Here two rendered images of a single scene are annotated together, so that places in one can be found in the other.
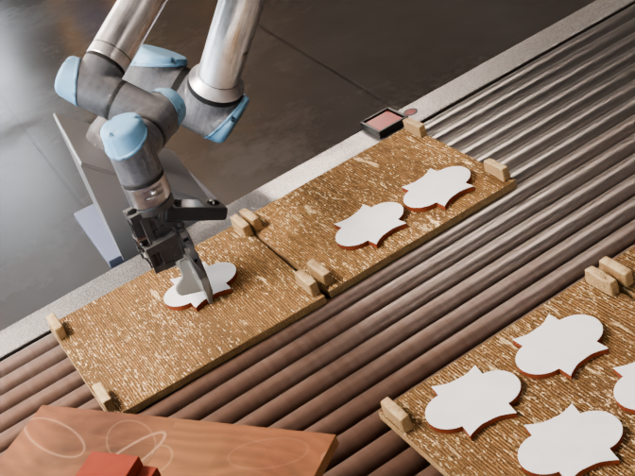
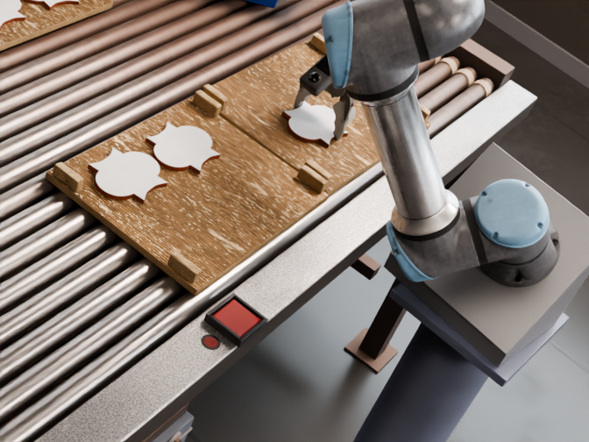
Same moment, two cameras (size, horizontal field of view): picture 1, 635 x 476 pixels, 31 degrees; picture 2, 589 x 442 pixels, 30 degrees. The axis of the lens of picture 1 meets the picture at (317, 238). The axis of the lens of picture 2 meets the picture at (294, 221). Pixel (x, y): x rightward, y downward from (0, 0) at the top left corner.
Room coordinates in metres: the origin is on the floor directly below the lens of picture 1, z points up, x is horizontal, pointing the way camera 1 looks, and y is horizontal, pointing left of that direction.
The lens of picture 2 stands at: (3.03, -1.17, 2.20)
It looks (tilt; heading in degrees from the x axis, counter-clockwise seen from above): 39 degrees down; 131
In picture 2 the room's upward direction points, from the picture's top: 23 degrees clockwise
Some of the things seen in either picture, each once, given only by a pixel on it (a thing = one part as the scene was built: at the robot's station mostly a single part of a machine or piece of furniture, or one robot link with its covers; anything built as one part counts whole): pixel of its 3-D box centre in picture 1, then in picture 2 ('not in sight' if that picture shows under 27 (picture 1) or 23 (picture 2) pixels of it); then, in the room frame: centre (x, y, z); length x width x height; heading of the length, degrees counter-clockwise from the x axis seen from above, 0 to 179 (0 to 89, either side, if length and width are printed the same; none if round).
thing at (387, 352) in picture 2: not in sight; (427, 246); (1.77, 0.81, 0.43); 0.12 x 0.12 x 0.85; 21
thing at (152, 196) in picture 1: (147, 190); not in sight; (1.75, 0.24, 1.16); 0.08 x 0.08 x 0.05
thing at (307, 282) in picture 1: (306, 282); (214, 96); (1.65, 0.04, 0.95); 0.06 x 0.02 x 0.03; 19
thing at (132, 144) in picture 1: (131, 149); not in sight; (1.76, 0.24, 1.24); 0.09 x 0.08 x 0.11; 151
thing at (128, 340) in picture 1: (182, 314); (316, 111); (1.71, 0.27, 0.93); 0.41 x 0.35 x 0.02; 109
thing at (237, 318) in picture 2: (385, 123); (236, 320); (2.16, -0.21, 0.92); 0.06 x 0.06 x 0.01; 21
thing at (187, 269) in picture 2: (415, 127); (184, 267); (2.05, -0.26, 0.95); 0.06 x 0.02 x 0.03; 20
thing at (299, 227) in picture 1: (373, 203); (194, 187); (1.86, -0.12, 0.93); 0.41 x 0.35 x 0.02; 110
